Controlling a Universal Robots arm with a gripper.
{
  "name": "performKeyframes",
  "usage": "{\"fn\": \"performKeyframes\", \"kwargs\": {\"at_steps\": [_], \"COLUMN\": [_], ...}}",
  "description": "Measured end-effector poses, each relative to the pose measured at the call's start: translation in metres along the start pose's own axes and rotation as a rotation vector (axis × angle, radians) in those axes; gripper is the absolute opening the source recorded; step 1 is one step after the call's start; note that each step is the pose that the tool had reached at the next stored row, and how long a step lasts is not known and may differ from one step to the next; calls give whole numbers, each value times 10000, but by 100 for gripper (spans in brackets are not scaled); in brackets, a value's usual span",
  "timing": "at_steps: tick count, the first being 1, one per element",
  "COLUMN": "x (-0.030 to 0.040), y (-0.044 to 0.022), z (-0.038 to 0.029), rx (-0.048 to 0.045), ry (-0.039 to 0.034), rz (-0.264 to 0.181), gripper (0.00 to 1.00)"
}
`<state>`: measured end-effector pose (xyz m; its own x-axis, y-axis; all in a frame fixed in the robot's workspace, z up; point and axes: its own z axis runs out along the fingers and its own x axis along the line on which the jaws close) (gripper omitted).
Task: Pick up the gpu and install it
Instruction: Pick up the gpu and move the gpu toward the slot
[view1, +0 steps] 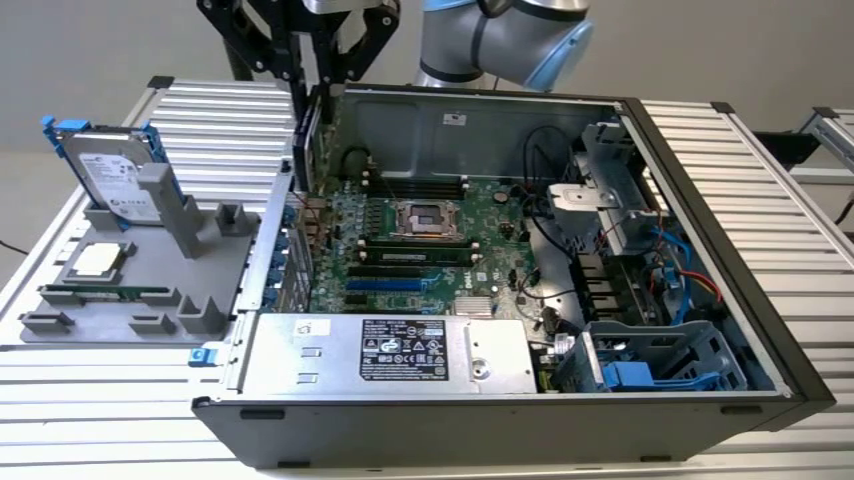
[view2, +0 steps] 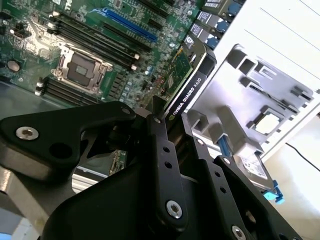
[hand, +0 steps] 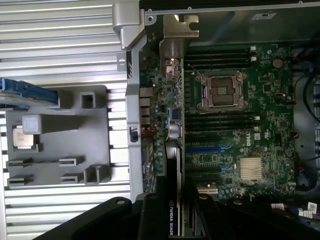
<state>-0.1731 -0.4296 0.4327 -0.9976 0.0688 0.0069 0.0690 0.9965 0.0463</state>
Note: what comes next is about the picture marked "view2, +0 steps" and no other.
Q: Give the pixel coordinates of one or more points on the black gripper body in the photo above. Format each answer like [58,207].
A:
[112,212]

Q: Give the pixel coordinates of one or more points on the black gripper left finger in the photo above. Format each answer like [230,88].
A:
[62,125]

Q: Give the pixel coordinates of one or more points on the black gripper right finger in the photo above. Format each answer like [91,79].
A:
[225,190]

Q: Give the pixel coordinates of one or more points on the graphics card black fan shroud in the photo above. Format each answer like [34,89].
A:
[190,95]

